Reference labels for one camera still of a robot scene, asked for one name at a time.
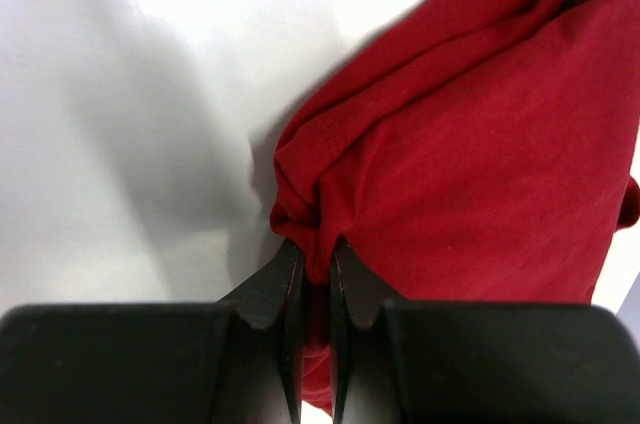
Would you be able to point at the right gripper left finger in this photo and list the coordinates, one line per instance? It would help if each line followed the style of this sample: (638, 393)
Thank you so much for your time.
(237, 360)

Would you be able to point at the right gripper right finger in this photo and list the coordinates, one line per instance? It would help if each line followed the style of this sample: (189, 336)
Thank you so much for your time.
(395, 360)

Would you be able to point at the dark red t-shirt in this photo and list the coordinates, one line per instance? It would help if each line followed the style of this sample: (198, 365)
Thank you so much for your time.
(477, 150)

